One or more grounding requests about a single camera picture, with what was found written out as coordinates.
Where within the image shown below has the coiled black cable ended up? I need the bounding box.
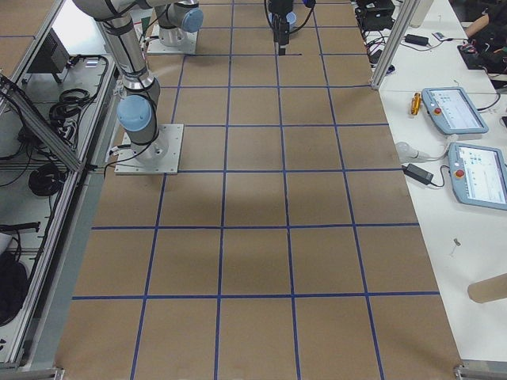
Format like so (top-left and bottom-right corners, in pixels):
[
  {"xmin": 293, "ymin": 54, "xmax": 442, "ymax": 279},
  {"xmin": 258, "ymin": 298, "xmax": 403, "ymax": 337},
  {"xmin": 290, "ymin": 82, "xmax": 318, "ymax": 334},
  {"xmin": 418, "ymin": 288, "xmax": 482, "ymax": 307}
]
[{"xmin": 28, "ymin": 161, "xmax": 67, "ymax": 198}]

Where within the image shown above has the black power adapter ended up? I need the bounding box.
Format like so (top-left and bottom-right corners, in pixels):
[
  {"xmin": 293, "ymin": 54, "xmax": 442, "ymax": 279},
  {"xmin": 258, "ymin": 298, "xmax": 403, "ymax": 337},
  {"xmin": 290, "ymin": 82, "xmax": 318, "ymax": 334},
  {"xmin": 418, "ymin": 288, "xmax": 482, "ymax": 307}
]
[{"xmin": 402, "ymin": 163, "xmax": 433, "ymax": 185}]

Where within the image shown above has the black electronics box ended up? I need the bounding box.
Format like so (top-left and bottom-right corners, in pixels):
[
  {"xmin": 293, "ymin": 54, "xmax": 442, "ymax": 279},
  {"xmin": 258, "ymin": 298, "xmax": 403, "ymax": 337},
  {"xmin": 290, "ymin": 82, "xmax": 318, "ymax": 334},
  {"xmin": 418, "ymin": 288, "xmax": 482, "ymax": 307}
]
[{"xmin": 355, "ymin": 0, "xmax": 395, "ymax": 32}]

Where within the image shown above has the teach pendant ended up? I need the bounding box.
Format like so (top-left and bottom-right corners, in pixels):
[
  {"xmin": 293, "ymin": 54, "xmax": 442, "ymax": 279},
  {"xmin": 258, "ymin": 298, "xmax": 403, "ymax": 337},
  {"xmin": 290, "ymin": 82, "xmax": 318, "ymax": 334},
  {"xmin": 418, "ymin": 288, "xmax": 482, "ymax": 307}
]
[
  {"xmin": 448, "ymin": 142, "xmax": 506, "ymax": 211},
  {"xmin": 421, "ymin": 86, "xmax": 489, "ymax": 135}
]

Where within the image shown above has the black monitor box left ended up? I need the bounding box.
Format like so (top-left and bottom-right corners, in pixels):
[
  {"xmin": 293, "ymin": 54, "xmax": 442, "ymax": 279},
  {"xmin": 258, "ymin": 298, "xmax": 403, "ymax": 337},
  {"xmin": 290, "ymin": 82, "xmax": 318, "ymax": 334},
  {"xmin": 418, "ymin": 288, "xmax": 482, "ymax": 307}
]
[{"xmin": 28, "ymin": 28, "xmax": 70, "ymax": 84}]

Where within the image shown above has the black power brick far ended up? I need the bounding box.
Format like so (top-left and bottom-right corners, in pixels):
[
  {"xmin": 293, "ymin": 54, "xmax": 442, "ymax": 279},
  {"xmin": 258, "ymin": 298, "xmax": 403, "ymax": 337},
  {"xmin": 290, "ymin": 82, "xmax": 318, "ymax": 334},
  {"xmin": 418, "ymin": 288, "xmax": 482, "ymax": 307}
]
[{"xmin": 404, "ymin": 34, "xmax": 429, "ymax": 46}]

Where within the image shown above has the lower teach pendant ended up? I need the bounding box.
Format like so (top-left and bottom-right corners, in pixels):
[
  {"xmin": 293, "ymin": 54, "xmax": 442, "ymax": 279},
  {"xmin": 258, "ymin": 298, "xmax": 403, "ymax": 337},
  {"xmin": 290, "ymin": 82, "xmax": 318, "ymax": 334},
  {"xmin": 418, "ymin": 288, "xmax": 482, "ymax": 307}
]
[{"xmin": 448, "ymin": 142, "xmax": 506, "ymax": 211}]

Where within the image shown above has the yellow screwdriver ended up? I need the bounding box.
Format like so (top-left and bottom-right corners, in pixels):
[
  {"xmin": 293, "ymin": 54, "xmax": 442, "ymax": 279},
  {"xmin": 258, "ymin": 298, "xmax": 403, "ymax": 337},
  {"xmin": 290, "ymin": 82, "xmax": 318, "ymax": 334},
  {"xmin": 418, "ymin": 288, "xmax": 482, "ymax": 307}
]
[{"xmin": 410, "ymin": 93, "xmax": 421, "ymax": 116}]

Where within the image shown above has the cardboard tube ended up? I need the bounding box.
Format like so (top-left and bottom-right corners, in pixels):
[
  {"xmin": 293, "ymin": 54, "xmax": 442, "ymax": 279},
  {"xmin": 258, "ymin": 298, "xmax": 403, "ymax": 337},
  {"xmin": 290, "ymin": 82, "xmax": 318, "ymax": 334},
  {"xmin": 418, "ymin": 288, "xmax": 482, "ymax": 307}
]
[{"xmin": 467, "ymin": 273, "xmax": 507, "ymax": 303}]

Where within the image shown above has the aluminium frame post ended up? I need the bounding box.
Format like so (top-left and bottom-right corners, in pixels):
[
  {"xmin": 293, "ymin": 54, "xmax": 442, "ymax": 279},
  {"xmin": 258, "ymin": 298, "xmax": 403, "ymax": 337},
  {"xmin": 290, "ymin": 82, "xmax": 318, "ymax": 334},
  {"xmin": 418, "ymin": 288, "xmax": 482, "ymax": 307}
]
[{"xmin": 371, "ymin": 0, "xmax": 421, "ymax": 89}]

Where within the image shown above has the white light bulb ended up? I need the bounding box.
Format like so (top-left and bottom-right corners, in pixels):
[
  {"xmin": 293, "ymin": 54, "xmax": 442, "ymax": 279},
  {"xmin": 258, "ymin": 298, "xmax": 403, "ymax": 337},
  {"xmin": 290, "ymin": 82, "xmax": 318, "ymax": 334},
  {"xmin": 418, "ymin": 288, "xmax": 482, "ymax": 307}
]
[{"xmin": 395, "ymin": 142, "xmax": 430, "ymax": 163}]

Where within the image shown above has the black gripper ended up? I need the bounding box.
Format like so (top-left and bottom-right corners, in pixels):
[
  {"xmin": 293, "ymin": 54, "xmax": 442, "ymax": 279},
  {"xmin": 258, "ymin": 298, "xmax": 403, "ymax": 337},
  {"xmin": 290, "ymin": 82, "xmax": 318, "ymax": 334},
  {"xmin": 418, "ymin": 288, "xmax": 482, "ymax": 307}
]
[{"xmin": 265, "ymin": 0, "xmax": 294, "ymax": 55}]

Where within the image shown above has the blue bowl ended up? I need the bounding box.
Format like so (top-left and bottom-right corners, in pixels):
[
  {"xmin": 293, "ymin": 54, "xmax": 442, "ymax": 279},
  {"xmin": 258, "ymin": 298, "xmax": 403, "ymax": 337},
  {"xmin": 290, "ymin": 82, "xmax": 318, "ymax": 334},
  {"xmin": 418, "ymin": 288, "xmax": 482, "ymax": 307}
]
[{"xmin": 268, "ymin": 12, "xmax": 297, "ymax": 29}]

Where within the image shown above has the aluminium diagonal strut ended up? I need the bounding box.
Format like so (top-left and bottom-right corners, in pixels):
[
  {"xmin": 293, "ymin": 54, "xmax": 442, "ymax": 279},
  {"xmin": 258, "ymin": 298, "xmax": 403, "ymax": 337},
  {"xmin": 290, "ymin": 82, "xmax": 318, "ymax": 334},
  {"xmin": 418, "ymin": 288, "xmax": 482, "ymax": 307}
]
[{"xmin": 1, "ymin": 74, "xmax": 85, "ymax": 172}]

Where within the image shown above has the upper teach pendant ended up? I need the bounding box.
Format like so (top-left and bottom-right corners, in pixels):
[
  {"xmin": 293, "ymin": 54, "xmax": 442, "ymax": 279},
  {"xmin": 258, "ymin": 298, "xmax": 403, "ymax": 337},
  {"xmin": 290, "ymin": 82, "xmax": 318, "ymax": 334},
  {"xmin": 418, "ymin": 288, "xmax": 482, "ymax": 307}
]
[{"xmin": 421, "ymin": 86, "xmax": 489, "ymax": 135}]

